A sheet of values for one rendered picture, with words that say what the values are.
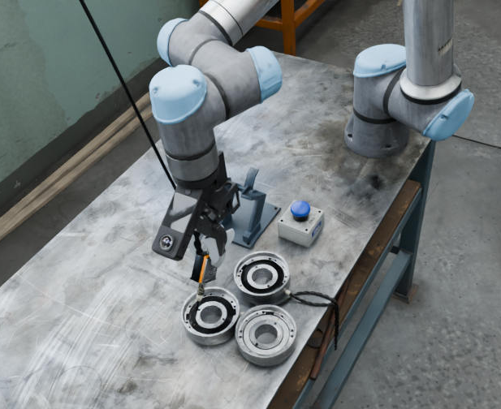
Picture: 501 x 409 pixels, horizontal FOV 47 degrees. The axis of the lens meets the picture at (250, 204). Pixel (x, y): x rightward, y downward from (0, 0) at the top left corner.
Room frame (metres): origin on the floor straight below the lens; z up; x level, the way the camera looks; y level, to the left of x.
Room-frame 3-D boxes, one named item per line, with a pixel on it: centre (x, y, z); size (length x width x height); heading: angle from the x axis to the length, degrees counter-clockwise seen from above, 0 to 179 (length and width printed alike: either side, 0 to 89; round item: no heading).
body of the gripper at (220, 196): (0.66, 0.07, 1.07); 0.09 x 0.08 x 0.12; 143
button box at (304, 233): (0.80, -0.10, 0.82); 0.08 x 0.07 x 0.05; 143
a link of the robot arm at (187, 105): (0.65, 0.07, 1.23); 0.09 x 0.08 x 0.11; 122
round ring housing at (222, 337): (0.60, 0.10, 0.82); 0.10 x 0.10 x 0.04
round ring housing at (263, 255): (0.67, 0.00, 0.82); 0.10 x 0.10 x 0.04
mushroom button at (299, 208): (0.79, -0.10, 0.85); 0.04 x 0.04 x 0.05
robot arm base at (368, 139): (1.06, -0.32, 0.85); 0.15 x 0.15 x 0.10
